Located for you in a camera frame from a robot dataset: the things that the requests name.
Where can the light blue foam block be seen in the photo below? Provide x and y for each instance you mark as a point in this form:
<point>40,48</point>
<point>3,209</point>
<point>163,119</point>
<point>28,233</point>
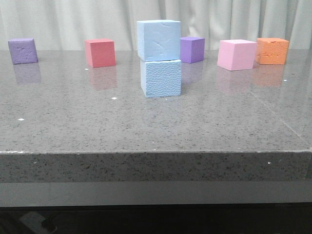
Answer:
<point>158,40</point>
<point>161,78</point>

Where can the purple foam block centre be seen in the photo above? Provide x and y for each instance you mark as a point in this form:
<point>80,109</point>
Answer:
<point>192,49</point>

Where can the purple foam block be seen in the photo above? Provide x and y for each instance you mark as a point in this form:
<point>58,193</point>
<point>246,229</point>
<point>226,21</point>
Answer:
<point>192,49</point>
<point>23,50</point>

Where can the red foam block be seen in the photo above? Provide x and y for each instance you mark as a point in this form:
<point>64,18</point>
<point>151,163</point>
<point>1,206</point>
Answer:
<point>100,52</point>

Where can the pink foam block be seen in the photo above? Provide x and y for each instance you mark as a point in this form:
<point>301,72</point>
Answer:
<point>236,54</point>

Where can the orange foam block right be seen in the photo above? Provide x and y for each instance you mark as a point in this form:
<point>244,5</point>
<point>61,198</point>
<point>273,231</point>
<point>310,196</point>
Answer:
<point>271,51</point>

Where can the white pleated curtain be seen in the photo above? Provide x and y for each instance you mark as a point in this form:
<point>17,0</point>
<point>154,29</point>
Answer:
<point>65,24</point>

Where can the purple foam block far left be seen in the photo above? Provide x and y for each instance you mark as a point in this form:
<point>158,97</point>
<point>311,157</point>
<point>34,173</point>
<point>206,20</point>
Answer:
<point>23,50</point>

